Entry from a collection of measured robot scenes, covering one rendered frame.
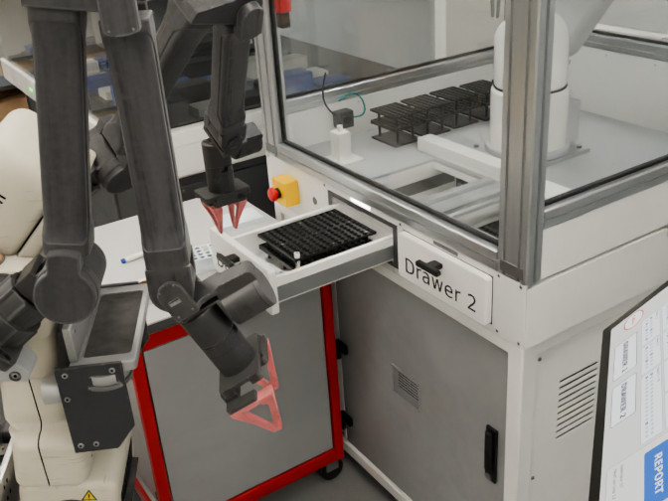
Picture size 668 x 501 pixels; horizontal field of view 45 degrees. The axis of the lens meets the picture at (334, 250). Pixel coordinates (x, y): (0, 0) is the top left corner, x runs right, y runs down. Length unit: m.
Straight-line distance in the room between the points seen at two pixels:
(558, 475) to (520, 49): 1.01
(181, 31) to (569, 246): 0.83
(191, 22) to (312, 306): 1.07
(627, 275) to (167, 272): 1.08
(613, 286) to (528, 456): 0.41
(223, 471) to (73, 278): 1.30
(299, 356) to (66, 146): 1.32
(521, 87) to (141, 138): 0.72
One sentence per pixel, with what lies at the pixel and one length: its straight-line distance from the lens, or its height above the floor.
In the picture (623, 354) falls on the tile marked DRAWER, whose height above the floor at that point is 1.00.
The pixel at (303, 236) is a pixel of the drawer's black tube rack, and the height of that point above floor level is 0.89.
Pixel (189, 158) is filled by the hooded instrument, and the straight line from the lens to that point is 2.62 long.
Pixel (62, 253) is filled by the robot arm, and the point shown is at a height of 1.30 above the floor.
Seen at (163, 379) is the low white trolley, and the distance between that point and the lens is 2.04.
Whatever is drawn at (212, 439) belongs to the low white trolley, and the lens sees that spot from 2.20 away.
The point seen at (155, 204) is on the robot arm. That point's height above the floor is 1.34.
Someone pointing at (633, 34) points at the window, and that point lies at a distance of 1.64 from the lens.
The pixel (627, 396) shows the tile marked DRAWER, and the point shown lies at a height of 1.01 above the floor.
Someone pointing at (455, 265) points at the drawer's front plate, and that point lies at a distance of 1.70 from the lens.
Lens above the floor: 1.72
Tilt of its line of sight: 27 degrees down
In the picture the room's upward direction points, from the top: 4 degrees counter-clockwise
